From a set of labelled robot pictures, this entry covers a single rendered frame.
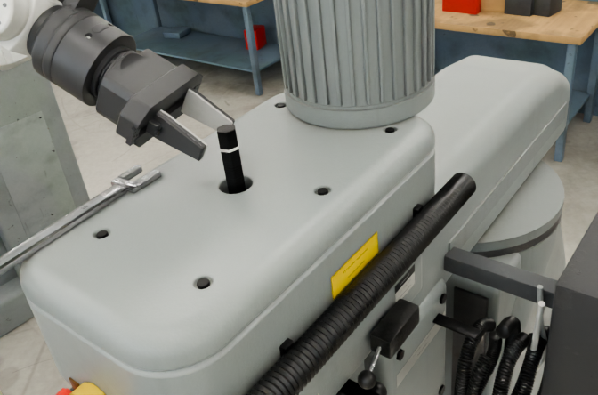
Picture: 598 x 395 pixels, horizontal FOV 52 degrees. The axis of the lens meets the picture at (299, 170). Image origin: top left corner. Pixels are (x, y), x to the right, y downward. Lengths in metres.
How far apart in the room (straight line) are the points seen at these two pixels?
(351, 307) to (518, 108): 0.62
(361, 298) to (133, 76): 0.33
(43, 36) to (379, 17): 0.36
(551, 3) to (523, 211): 3.34
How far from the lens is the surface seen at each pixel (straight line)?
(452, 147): 0.98
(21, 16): 0.70
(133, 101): 0.63
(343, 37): 0.71
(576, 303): 0.80
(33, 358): 3.51
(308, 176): 0.67
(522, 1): 4.48
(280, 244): 0.57
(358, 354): 0.78
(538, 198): 1.23
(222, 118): 0.67
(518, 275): 0.93
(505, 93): 1.16
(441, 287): 0.97
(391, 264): 0.68
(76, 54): 0.67
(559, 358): 0.87
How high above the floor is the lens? 2.23
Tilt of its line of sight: 30 degrees down
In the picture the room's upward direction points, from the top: 7 degrees counter-clockwise
